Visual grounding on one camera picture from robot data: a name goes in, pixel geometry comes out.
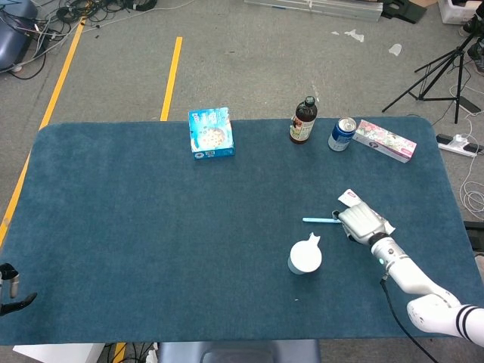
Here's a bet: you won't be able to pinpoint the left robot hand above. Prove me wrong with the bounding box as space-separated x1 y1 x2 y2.
0 262 38 317

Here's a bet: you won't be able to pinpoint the bystander person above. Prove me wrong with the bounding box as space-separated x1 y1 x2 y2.
459 14 484 75

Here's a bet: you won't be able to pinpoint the white power strip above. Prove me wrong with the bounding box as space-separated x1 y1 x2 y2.
436 133 484 158

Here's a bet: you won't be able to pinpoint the black equipment block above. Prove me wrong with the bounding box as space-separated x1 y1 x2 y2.
463 220 484 250

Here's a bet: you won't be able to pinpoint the white floral toothpaste tube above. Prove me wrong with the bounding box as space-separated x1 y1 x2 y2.
337 188 397 234

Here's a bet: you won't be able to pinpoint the white box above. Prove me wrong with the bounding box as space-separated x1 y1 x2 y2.
12 343 105 363

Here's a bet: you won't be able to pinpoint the dark blue machine base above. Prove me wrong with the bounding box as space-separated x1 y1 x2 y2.
0 0 39 71

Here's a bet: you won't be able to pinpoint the floral long box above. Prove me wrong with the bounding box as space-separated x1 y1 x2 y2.
352 119 418 164

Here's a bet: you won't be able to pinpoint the black tripod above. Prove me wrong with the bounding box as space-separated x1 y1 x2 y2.
381 7 484 125

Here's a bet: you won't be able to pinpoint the white coiled cable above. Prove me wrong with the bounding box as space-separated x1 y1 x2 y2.
449 82 484 220

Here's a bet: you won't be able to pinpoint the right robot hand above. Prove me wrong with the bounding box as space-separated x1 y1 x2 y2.
331 202 394 245

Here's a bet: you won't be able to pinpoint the black floor cable pile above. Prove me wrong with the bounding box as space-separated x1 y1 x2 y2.
33 0 158 31

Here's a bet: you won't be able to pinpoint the black stand base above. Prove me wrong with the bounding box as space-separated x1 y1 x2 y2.
380 0 428 24

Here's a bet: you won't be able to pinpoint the white cup with ears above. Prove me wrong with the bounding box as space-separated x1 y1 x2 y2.
287 232 323 276

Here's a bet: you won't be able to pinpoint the blue table mat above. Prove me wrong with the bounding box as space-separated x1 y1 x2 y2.
0 116 478 347

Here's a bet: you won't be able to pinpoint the brown tea bottle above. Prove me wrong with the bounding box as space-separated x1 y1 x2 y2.
289 95 318 145

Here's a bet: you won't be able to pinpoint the blue grey robot torso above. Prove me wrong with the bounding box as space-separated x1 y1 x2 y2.
157 340 322 363

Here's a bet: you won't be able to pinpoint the blue snack box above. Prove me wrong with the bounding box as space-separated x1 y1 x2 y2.
188 107 236 160

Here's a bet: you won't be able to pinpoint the silver aluminium rails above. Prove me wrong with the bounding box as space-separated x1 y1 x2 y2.
244 0 383 23

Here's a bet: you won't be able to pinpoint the blue soda can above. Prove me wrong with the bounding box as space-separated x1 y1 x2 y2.
327 116 358 152

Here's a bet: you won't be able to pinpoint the white plastic basket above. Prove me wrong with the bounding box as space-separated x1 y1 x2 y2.
438 0 479 26

